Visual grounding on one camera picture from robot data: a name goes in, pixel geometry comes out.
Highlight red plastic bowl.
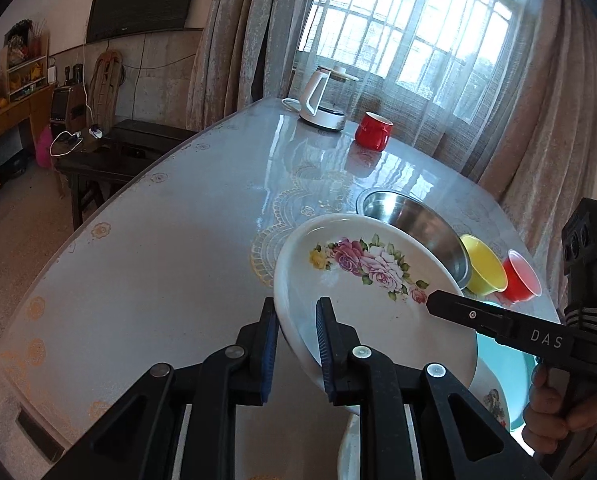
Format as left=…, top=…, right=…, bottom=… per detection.
left=502, top=249, right=542, bottom=302

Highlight yellow plastic bowl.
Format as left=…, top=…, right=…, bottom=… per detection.
left=460, top=234, right=507, bottom=296

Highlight white rose flower plate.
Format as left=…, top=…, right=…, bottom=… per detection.
left=274, top=214, right=477, bottom=386

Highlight stainless steel bowl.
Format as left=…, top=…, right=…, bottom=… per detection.
left=356, top=188, right=472, bottom=289

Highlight white plate red characters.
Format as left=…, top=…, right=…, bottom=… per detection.
left=337, top=359, right=511, bottom=479

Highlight right hand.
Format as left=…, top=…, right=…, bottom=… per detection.
left=522, top=365, right=597, bottom=454

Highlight turquoise plate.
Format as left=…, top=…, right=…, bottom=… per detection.
left=477, top=335, right=536, bottom=432

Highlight right beige curtain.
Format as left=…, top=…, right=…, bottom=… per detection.
left=477, top=0, right=597, bottom=261

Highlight beige curtain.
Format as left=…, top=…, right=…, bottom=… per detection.
left=477, top=0, right=597, bottom=261
left=186, top=0, right=312, bottom=131

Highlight red mug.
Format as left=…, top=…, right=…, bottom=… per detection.
left=355, top=112, right=394, bottom=152

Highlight white glass electric kettle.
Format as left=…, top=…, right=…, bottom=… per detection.
left=281, top=65, right=359, bottom=132

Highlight dark low bench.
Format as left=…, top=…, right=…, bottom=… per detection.
left=56, top=119, right=196, bottom=230

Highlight pink bag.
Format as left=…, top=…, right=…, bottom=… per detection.
left=35, top=125, right=52, bottom=169

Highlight window with metal bars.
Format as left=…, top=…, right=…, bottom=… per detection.
left=292, top=0, right=523, bottom=124

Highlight wooden sideboard cabinet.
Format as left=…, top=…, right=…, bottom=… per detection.
left=0, top=83, right=54, bottom=231

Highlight left beige curtain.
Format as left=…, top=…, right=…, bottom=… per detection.
left=186, top=0, right=312, bottom=131

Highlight wooden folding chair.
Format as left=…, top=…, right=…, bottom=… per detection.
left=87, top=50, right=124, bottom=132

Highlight wooden shelf with ornaments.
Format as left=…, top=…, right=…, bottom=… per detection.
left=0, top=18, right=50, bottom=103

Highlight white charging cable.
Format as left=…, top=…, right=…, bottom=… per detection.
left=49, top=44, right=104, bottom=157

